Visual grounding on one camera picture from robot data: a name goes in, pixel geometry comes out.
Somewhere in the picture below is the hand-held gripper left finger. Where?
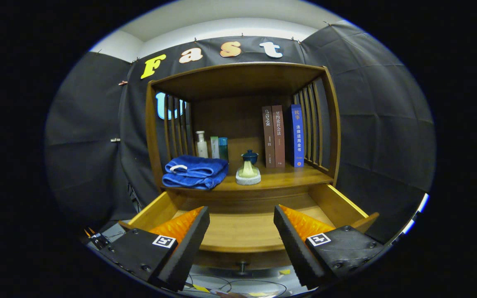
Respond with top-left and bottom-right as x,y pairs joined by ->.
94,206 -> 211,293

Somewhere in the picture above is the wooden countertop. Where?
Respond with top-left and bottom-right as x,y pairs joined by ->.
162,161 -> 334,193

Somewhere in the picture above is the blue book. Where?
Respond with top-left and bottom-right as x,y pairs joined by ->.
291,104 -> 305,168

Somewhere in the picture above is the black backdrop cloth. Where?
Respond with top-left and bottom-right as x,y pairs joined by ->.
44,21 -> 436,245

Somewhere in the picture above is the blue lidded teacup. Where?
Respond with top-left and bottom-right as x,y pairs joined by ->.
241,149 -> 259,165

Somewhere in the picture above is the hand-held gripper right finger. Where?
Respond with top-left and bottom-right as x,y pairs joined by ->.
273,204 -> 388,290

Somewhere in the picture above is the wooden cabinet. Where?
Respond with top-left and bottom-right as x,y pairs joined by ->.
145,62 -> 342,265

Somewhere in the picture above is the white pump bottle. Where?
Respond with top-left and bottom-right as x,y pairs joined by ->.
195,131 -> 209,159

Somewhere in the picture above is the wooden drawer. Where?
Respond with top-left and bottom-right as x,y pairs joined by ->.
118,183 -> 380,269

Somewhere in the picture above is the blue folded towel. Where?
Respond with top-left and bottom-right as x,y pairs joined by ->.
162,155 -> 229,190

